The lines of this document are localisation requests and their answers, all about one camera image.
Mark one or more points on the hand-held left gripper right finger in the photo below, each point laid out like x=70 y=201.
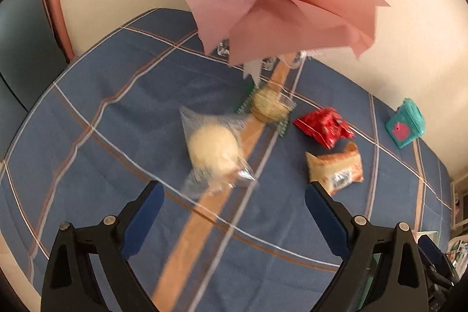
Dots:
x=325 y=220

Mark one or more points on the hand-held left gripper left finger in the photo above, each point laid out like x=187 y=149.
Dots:
x=146 y=217

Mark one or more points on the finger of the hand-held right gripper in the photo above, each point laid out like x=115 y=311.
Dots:
x=435 y=253

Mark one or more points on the white bun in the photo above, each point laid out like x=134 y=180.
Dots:
x=212 y=151

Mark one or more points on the pile of white plastic items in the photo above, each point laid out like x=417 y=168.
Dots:
x=459 y=251

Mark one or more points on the beige snack packet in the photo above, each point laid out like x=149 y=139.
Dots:
x=334 y=165

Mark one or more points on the white shelf unit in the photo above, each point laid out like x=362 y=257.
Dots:
x=460 y=202

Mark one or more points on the crumpled red snack packet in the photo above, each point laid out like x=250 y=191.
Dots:
x=323 y=125

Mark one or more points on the blue plaid tablecloth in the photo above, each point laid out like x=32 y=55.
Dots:
x=109 y=114

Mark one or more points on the small teal toy box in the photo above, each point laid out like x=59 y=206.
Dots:
x=404 y=123

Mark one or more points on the round cookie in clear wrapper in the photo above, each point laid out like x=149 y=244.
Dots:
x=268 y=107

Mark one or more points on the clear glass vase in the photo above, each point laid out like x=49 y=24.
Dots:
x=268 y=64

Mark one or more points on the pink chair back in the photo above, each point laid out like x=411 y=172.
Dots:
x=56 y=16

